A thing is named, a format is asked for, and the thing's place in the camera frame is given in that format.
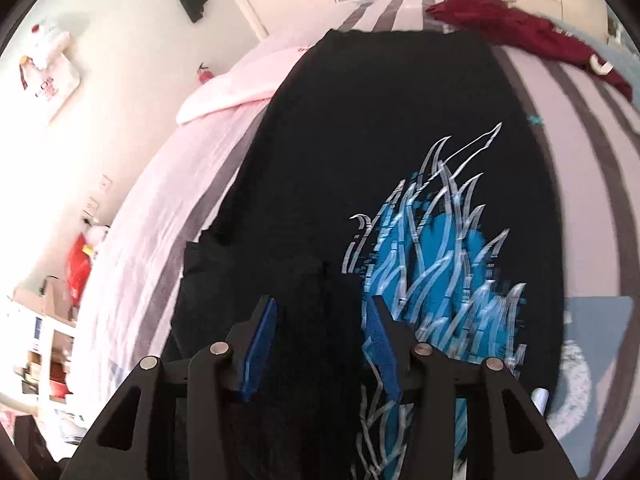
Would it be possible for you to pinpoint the black printed t-shirt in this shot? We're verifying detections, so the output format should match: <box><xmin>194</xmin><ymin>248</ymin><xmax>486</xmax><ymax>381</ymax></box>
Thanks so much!
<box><xmin>165</xmin><ymin>29</ymin><xmax>566</xmax><ymax>480</ymax></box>

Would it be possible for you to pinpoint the white plastic bag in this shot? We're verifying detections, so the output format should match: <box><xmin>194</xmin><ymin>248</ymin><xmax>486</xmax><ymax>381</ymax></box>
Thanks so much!
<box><xmin>30</xmin><ymin>17</ymin><xmax>71</xmax><ymax>68</ymax></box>

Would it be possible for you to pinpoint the bed with striped star sheet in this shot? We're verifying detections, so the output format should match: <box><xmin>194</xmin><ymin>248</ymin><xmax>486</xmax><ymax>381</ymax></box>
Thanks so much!
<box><xmin>72</xmin><ymin>0</ymin><xmax>640</xmax><ymax>480</ymax></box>

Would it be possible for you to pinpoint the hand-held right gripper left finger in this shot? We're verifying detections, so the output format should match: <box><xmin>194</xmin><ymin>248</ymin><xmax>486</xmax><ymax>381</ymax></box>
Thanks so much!
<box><xmin>60</xmin><ymin>295</ymin><xmax>278</xmax><ymax>480</ymax></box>

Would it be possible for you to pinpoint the maroon garment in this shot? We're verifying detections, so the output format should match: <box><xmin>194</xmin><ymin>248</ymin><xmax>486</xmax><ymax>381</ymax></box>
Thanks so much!
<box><xmin>425</xmin><ymin>0</ymin><xmax>633</xmax><ymax>102</ymax></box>

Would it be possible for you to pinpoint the white tote bag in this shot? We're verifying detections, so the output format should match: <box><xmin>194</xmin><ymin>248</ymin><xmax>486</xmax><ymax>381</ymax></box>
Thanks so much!
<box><xmin>19</xmin><ymin>55</ymin><xmax>81</xmax><ymax>126</ymax></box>

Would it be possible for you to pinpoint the pink folded garment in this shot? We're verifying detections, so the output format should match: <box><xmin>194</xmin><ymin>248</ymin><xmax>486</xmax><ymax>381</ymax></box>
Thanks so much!
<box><xmin>176</xmin><ymin>45</ymin><xmax>321</xmax><ymax>125</ymax></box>

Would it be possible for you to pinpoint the red bag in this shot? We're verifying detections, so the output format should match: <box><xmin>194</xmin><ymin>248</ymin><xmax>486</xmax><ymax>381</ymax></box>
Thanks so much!
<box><xmin>67</xmin><ymin>225</ymin><xmax>108</xmax><ymax>306</ymax></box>

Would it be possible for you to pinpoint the white shelf unit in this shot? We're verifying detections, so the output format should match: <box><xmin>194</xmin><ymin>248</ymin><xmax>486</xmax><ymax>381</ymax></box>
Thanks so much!
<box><xmin>10</xmin><ymin>287</ymin><xmax>78</xmax><ymax>406</ymax></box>

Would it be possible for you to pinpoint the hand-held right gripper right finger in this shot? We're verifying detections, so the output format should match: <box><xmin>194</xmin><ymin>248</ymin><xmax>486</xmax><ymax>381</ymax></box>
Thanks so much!
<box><xmin>364</xmin><ymin>295</ymin><xmax>581</xmax><ymax>480</ymax></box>

